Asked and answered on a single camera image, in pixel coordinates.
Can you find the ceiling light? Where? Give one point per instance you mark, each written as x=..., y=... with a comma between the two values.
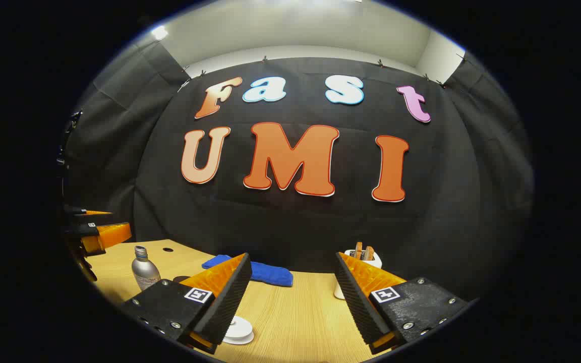
x=159, y=33

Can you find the white toaster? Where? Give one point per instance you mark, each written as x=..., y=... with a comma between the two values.
x=374, y=262

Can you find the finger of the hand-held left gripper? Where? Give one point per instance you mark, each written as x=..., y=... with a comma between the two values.
x=83, y=231
x=76, y=209

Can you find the white saucer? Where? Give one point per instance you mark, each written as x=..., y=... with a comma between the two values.
x=244, y=340

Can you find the dark round coaster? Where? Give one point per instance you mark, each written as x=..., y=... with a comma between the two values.
x=180, y=279

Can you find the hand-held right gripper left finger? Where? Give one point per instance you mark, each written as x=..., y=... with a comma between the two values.
x=220, y=312

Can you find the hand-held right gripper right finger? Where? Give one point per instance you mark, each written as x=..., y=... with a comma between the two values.
x=358, y=307

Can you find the brown bread slice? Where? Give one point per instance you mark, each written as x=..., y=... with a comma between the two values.
x=358, y=250
x=368, y=253

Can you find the blue towel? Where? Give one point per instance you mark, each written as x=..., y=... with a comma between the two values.
x=270, y=273

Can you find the silver water bottle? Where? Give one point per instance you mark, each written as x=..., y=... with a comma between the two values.
x=144, y=272

